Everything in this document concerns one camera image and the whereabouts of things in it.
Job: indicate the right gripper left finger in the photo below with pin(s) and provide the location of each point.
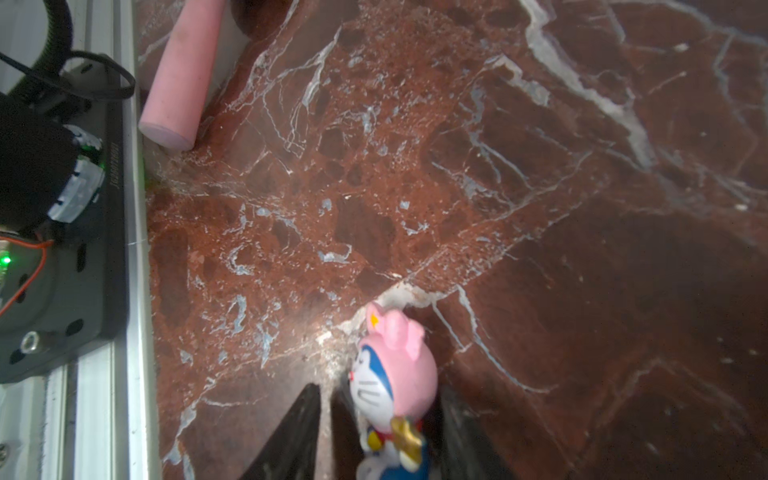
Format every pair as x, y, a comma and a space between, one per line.
291, 450

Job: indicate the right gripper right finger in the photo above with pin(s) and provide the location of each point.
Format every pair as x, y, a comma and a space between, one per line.
466, 450

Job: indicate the pink Doraemon figure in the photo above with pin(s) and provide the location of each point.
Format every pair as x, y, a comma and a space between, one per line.
393, 383

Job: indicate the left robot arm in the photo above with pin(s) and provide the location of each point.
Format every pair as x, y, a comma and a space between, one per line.
62, 137

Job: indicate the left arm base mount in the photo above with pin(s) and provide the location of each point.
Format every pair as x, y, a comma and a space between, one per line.
60, 299

